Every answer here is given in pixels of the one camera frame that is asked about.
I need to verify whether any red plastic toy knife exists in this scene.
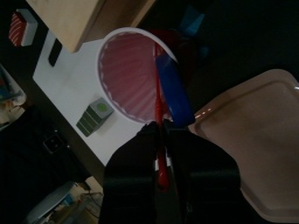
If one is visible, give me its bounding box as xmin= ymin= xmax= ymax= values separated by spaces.
xmin=154 ymin=43 xmax=172 ymax=190

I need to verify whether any pink plastic tray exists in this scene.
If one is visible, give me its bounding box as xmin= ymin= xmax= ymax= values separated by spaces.
xmin=188 ymin=68 xmax=299 ymax=224

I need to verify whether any toy sushi roll block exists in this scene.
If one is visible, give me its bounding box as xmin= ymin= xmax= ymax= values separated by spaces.
xmin=75 ymin=97 xmax=116 ymax=138

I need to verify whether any clear plastic storage container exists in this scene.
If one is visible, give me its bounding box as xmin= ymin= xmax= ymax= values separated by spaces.
xmin=0 ymin=63 xmax=28 ymax=130

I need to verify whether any white cutting board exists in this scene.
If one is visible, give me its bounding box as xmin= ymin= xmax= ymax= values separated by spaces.
xmin=32 ymin=29 xmax=178 ymax=167

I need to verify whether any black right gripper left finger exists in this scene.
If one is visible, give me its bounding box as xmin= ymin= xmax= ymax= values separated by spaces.
xmin=98 ymin=121 xmax=162 ymax=224

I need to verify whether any wooden box with red drawer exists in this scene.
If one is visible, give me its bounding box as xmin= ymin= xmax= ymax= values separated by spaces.
xmin=24 ymin=0 xmax=156 ymax=53

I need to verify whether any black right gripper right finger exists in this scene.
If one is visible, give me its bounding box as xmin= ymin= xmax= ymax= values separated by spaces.
xmin=163 ymin=118 xmax=243 ymax=224

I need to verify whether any blue plastic utensil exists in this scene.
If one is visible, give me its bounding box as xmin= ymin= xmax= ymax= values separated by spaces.
xmin=154 ymin=52 xmax=198 ymax=129

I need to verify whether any grey flat device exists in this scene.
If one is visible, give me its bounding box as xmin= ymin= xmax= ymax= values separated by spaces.
xmin=23 ymin=180 xmax=80 ymax=224

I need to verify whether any red plastic cup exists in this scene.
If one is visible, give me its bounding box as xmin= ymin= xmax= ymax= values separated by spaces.
xmin=96 ymin=26 xmax=180 ymax=124

